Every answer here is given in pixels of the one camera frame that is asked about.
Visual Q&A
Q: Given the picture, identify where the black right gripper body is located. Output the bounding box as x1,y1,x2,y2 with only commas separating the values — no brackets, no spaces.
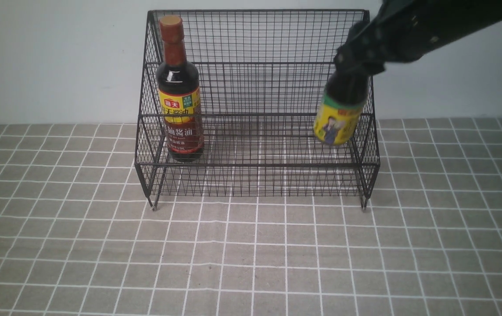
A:
333,21,385,76

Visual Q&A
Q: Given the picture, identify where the oyster sauce bottle orange cap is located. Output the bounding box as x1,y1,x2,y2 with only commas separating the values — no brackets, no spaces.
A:
313,72,369,146

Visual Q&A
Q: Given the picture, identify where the soy sauce bottle red label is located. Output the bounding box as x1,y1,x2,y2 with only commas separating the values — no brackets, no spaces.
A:
156,15,205,163

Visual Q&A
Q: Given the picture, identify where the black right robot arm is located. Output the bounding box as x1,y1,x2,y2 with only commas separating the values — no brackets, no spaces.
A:
333,0,502,76

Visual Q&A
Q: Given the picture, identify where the grey checkered tablecloth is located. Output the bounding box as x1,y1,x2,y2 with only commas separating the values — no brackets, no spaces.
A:
0,118,502,316

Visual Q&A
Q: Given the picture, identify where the black wire shelf rack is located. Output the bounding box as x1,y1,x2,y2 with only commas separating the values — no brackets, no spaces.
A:
135,9,380,208

